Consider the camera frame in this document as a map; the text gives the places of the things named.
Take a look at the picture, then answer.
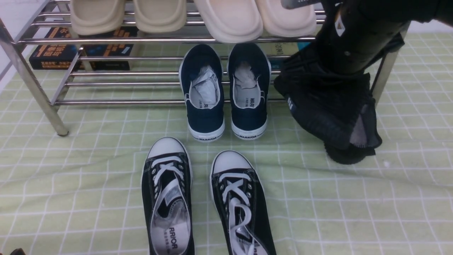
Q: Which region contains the black mesh sneaker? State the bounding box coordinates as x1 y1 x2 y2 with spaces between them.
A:
274 43 382 165

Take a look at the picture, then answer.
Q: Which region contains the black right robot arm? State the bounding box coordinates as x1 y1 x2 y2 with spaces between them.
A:
281 0 452 77

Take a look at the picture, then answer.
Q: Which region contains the silver metal shoe rack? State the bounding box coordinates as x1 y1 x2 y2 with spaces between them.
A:
0 0 411 137

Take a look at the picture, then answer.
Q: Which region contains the navy slip-on shoe left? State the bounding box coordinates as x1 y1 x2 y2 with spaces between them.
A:
179 44 225 142

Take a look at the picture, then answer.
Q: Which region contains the navy slip-on shoe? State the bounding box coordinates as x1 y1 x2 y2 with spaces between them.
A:
227 43 271 140
179 44 225 142

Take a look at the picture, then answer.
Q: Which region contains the navy slip-on shoe right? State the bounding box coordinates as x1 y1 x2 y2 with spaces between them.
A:
227 43 271 140

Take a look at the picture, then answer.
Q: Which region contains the black canvas sneaker right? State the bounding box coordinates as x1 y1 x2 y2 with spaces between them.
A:
210 150 276 255

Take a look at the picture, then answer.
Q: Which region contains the black canvas sneaker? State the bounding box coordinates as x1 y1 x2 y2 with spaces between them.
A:
210 150 276 255
141 137 195 255

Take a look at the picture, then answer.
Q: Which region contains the black canvas sneaker left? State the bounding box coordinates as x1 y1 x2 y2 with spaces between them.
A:
141 137 195 255

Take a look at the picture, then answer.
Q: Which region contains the teal olive book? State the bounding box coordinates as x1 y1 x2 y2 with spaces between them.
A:
261 42 310 70

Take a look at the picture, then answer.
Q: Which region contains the cream slipper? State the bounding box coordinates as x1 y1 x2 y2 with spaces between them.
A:
194 0 264 44
255 0 317 38

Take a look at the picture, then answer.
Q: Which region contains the cream slipper far right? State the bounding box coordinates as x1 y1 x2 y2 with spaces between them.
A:
255 0 317 38

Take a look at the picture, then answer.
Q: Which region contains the beige slipper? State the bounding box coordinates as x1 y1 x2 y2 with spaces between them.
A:
133 0 187 33
70 0 126 35

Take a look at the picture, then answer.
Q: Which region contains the green checkered tablecloth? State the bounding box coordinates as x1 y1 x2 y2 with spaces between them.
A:
0 33 453 255

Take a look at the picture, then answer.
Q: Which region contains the beige slipper far left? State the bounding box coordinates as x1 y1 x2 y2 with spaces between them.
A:
70 0 126 35

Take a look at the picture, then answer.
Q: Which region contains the black orange book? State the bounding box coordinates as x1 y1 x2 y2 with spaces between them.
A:
29 27 141 70

